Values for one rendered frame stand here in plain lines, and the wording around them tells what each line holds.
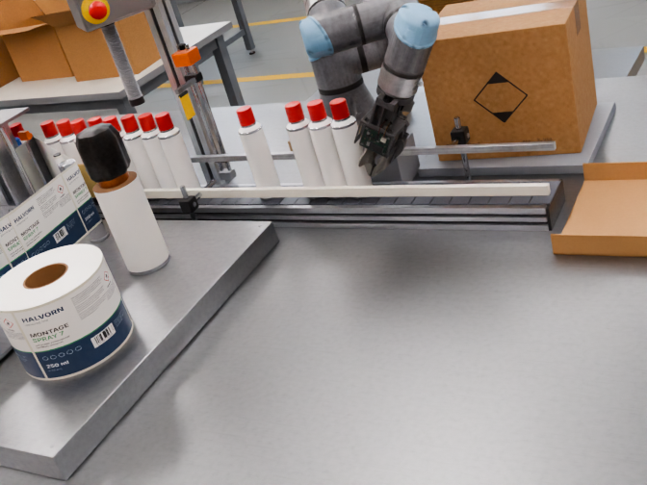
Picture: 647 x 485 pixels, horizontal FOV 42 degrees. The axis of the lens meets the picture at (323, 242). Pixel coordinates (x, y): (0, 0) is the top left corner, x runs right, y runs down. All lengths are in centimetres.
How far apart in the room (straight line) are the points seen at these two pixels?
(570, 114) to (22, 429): 115
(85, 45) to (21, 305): 236
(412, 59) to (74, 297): 69
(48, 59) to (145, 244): 240
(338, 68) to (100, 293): 91
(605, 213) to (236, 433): 76
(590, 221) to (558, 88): 30
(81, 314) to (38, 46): 267
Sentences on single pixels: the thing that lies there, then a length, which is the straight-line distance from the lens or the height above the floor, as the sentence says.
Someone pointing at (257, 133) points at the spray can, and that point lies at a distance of 174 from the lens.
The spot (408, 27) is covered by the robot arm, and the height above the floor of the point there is 123.
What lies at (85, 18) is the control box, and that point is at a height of 131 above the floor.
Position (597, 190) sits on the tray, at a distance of 165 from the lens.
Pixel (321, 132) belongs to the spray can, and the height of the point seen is 103.
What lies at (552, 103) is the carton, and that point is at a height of 96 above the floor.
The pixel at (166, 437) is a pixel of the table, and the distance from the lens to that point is 133.
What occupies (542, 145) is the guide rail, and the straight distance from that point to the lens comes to 156.
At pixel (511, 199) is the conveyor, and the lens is 156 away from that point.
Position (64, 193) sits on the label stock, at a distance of 182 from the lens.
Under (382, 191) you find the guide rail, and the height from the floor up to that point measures 91.
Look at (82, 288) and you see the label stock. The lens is 141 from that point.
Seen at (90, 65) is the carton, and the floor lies 84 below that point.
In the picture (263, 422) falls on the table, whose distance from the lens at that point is 127.
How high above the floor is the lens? 162
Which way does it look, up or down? 28 degrees down
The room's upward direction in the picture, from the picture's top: 17 degrees counter-clockwise
